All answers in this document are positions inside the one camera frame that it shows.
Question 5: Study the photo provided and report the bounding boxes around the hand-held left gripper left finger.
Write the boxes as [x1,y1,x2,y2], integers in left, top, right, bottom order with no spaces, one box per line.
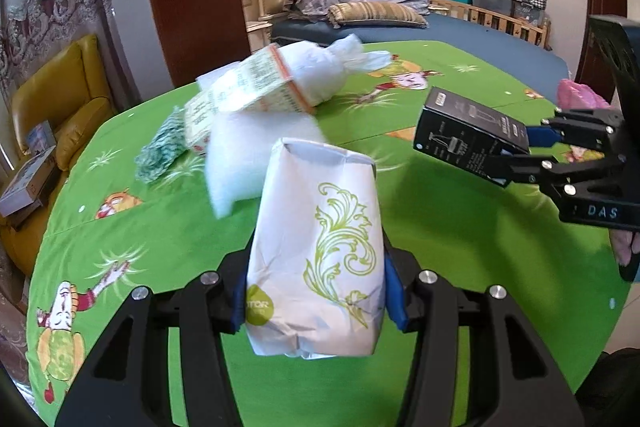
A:
[55,249,256,427]

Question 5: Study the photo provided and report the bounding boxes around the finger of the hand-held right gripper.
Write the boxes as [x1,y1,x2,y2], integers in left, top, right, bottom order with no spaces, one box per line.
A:
[525,109,624,148]
[482,151,626,198]

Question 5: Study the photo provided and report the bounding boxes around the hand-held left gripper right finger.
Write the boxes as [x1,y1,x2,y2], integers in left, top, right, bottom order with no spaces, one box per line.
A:
[382,244,586,427]

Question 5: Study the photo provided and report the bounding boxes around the pink-lined waste bin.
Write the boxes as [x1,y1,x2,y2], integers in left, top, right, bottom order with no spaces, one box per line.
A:
[556,78,610,108]

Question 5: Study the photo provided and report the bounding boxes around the black cardboard box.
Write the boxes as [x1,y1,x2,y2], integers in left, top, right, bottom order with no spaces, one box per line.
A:
[413,87,531,188]

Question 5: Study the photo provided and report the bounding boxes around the paper bag with green print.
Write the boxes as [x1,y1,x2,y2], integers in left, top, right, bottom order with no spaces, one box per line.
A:
[245,138,386,360]

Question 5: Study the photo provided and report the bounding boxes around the large white foam block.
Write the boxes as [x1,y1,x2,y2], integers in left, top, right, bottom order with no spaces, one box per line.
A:
[205,107,328,220]

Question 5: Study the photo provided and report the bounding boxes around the white plastic bag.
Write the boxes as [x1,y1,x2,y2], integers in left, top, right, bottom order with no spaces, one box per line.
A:
[285,33,392,105]

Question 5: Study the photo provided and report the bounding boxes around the person's right hand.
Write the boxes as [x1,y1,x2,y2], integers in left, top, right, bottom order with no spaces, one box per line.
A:
[611,229,640,268]

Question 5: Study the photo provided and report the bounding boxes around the green cartoon printed tablecloth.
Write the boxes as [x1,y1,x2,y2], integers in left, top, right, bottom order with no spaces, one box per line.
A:
[27,39,631,427]

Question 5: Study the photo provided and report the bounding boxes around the blue mattress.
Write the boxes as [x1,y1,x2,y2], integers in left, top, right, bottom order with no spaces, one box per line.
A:
[270,14,571,78]

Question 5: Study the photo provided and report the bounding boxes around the person's dark clothing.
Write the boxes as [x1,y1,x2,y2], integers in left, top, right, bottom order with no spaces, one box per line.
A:
[575,347,640,427]

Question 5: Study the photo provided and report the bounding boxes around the green and white foam net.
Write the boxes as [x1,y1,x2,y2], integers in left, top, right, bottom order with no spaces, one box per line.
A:
[135,105,189,184]

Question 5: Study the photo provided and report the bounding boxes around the brown striped pillow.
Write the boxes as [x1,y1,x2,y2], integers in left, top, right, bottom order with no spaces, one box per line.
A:
[327,2,430,29]

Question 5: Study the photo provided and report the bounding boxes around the printed cream carton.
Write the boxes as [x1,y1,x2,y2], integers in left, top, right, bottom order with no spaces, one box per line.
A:
[182,44,319,158]

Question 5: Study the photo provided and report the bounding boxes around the small white foam block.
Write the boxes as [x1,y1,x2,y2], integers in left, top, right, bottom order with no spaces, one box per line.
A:
[196,64,246,94]

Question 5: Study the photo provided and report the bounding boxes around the brown flat box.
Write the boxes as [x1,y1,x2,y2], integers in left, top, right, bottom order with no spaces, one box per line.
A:
[7,199,49,231]

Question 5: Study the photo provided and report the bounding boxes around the boxes on armchair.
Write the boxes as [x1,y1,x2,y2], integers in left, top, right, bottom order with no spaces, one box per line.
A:
[0,146,58,217]

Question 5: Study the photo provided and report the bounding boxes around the small blue box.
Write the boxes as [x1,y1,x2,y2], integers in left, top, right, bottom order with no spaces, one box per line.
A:
[25,121,56,155]

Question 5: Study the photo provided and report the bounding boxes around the yellow leather armchair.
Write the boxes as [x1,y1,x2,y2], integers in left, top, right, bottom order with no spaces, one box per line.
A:
[0,34,119,278]

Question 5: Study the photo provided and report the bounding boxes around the pink lace-trimmed curtain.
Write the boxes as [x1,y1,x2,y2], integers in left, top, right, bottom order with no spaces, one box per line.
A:
[0,0,108,158]

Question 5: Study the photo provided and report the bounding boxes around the wooden crib rail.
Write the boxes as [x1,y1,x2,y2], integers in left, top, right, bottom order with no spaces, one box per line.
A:
[429,0,552,52]

